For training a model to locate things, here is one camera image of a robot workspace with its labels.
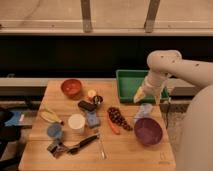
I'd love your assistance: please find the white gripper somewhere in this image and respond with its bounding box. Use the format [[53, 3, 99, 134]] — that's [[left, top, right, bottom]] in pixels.
[[133, 73, 166, 105]]

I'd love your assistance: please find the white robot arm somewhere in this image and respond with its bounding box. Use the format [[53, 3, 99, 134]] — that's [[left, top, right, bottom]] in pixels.
[[133, 50, 213, 171]]

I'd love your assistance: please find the clear plastic cup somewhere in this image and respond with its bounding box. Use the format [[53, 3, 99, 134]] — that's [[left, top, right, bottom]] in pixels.
[[133, 103, 153, 121]]

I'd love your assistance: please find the white paper cup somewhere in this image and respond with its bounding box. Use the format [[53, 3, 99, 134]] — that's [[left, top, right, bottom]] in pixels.
[[68, 114, 86, 134]]

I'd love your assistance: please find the green plastic tray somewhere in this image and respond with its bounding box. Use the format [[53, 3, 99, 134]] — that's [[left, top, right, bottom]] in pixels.
[[115, 69, 170, 104]]

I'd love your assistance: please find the purple bowl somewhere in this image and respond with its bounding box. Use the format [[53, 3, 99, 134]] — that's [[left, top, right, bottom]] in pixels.
[[134, 117, 163, 146]]

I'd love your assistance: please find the dark grape bunch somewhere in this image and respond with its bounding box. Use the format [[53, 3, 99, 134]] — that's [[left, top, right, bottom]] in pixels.
[[107, 107, 133, 131]]

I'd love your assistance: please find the dark round small object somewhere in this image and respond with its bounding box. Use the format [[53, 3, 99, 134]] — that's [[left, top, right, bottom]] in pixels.
[[93, 95, 103, 105]]

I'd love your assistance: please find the small orange fruit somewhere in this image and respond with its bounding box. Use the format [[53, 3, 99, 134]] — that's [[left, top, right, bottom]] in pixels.
[[87, 89, 97, 99]]

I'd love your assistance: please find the black rectangular block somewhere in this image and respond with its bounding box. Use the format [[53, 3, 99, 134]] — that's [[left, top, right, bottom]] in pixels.
[[78, 100, 96, 112]]

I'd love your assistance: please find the metal spoon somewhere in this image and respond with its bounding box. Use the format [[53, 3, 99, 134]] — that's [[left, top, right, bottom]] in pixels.
[[98, 134, 107, 160]]

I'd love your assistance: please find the red bowl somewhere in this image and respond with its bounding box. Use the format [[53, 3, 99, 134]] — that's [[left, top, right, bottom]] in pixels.
[[61, 79, 82, 98]]

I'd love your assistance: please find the blue round lid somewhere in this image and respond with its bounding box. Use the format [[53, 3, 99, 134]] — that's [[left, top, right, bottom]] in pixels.
[[47, 123, 63, 139]]

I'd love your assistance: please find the yellow banana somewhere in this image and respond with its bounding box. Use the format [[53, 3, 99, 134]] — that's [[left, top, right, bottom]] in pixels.
[[40, 108, 64, 125]]

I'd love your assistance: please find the metal clip tool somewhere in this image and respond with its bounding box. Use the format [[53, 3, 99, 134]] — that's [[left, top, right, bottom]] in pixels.
[[47, 140, 68, 158]]

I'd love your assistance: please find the black chair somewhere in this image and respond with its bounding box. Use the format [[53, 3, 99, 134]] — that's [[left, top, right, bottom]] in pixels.
[[0, 107, 21, 171]]

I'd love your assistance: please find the black handled tool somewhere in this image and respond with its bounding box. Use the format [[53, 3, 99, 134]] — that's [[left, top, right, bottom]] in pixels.
[[68, 134, 99, 155]]

